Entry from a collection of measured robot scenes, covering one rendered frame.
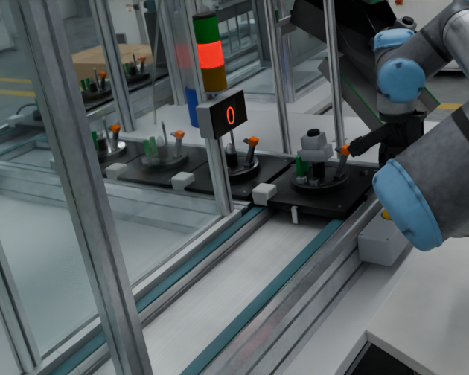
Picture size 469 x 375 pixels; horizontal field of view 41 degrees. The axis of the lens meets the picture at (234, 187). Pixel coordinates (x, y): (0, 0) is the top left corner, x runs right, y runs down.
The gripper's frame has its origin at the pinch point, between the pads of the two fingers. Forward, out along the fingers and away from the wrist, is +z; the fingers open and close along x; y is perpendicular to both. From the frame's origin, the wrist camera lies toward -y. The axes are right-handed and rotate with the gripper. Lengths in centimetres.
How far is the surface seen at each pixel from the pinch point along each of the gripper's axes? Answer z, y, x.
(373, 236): 3.4, -0.3, -9.7
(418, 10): 41, -142, 417
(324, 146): -7.1, -19.1, 8.3
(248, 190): 2.5, -36.4, -0.6
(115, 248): -30, 0, -74
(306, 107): 14, -71, 90
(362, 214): 3.6, -6.1, -1.5
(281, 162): 2.5, -37.3, 17.1
